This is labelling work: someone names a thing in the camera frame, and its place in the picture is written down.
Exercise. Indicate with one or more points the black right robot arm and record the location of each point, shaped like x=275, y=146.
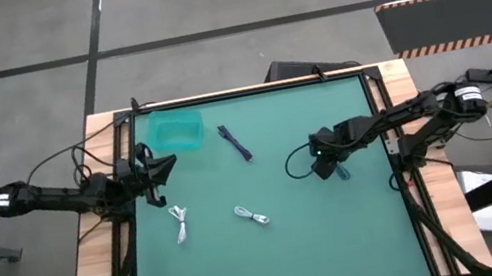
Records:
x=399, y=113

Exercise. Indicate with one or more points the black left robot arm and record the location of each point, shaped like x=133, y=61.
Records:
x=58, y=196

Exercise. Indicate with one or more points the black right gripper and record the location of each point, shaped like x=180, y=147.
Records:
x=330, y=143

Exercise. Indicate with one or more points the black power adapter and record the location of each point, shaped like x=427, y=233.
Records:
x=486, y=75

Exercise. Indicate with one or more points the black aluminium table frame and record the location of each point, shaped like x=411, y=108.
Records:
x=243, y=93

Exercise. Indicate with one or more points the teal table mat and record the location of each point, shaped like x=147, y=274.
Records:
x=321, y=246

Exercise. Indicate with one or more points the teal translucent plastic bin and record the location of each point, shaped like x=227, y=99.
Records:
x=173, y=130

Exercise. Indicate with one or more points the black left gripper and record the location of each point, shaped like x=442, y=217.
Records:
x=141, y=177

